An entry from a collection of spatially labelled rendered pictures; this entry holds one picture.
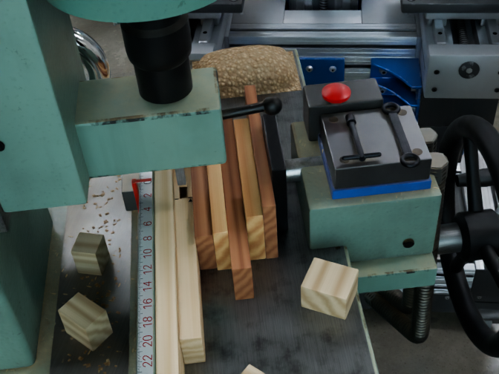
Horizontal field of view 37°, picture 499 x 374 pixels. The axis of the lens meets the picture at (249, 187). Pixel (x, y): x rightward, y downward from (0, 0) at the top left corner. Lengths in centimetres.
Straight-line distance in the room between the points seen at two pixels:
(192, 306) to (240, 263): 6
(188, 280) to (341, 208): 17
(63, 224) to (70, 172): 31
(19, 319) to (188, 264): 19
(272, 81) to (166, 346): 44
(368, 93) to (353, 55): 63
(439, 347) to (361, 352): 111
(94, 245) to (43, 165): 23
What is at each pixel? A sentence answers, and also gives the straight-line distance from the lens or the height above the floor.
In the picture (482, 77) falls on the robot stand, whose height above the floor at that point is 73.
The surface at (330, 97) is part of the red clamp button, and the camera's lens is 78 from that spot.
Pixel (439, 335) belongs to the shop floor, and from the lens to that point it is 185.
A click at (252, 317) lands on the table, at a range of 74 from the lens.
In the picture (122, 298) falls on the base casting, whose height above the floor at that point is 80.
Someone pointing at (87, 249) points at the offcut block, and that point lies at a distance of 91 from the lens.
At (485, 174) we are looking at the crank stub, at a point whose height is 80.
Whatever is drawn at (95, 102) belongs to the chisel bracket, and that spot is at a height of 107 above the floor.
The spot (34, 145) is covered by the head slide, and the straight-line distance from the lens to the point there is 68.
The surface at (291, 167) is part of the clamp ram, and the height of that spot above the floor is 96.
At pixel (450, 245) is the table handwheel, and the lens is 92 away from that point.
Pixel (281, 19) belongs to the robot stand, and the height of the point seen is 73.
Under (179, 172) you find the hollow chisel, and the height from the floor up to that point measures 97.
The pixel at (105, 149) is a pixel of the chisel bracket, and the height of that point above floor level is 104.
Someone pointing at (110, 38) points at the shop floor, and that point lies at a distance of 284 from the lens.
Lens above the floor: 150
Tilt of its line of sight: 44 degrees down
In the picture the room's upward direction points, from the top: 5 degrees counter-clockwise
